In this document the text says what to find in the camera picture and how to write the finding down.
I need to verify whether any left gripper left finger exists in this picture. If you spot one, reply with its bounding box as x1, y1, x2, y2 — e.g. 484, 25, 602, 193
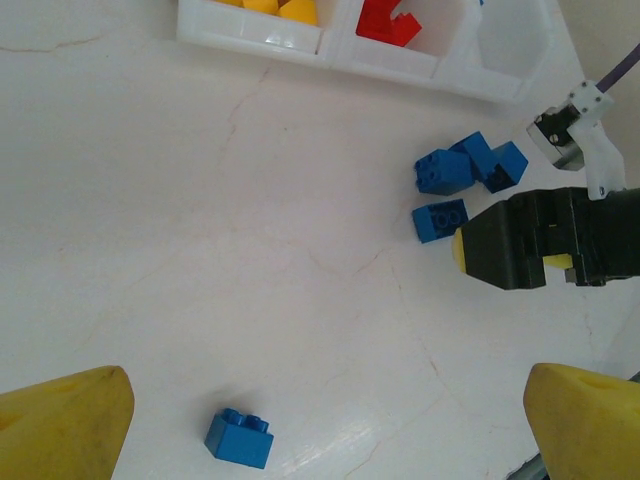
0, 364, 137, 480

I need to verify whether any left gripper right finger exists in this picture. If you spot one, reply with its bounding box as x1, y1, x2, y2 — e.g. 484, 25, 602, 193
522, 361, 640, 480

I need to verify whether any small red lego brick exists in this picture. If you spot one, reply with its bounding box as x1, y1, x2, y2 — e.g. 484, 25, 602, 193
389, 11, 423, 48

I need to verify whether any long red lego brick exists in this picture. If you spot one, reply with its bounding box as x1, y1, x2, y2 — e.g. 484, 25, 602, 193
355, 0, 402, 40

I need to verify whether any white divided plastic container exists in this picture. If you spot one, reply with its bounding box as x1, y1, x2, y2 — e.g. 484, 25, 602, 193
175, 0, 562, 105

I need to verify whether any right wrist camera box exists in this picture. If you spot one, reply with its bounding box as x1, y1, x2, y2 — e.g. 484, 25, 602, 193
525, 79, 627, 202

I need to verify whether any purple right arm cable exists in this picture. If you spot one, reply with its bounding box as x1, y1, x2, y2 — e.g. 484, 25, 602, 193
596, 41, 640, 94

